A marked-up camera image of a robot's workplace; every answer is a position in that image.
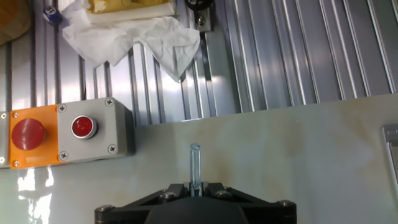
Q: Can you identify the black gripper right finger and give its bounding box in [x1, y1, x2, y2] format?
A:
[201, 182, 297, 224]

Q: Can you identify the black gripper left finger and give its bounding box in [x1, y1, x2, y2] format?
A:
[95, 182, 192, 224]

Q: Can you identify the blue handled screwdriver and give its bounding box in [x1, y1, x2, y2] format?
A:
[189, 142, 203, 198]

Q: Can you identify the orange box red mushroom button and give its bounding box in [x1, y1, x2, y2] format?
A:
[9, 103, 63, 170]

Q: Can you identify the silver digital scale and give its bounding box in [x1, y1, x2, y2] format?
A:
[382, 124, 398, 194]

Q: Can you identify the crumpled white tissue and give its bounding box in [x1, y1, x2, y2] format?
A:
[61, 1, 201, 83]

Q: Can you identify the blue numbered ball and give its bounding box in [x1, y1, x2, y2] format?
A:
[42, 6, 63, 24]

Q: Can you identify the yellow foil package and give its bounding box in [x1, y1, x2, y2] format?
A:
[86, 0, 172, 14]

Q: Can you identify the metal camera bracket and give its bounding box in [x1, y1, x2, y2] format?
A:
[195, 7, 213, 33]

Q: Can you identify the black camera cable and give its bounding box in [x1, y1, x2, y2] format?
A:
[183, 0, 216, 12]

